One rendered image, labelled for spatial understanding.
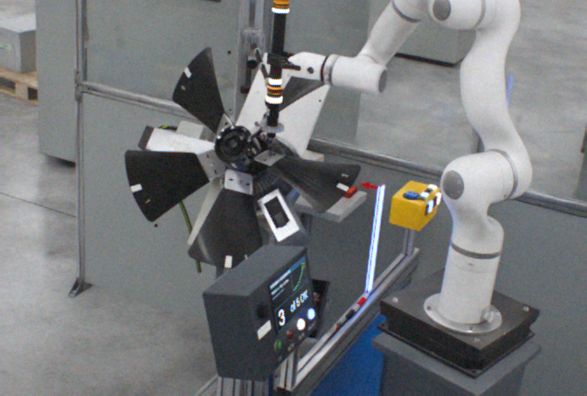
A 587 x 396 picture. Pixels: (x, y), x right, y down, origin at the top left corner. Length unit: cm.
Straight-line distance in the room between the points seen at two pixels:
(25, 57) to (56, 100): 151
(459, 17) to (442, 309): 70
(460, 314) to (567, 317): 111
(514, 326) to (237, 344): 77
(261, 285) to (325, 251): 170
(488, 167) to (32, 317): 254
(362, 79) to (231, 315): 85
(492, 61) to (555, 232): 119
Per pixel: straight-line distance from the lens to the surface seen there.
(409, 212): 273
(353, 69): 239
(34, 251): 466
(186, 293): 393
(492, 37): 212
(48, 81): 554
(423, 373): 222
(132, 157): 273
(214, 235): 255
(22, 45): 696
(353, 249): 344
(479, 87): 207
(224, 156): 260
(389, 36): 228
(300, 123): 288
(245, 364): 184
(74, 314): 412
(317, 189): 250
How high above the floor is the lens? 213
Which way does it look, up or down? 22 degrees down
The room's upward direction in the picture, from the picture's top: 5 degrees clockwise
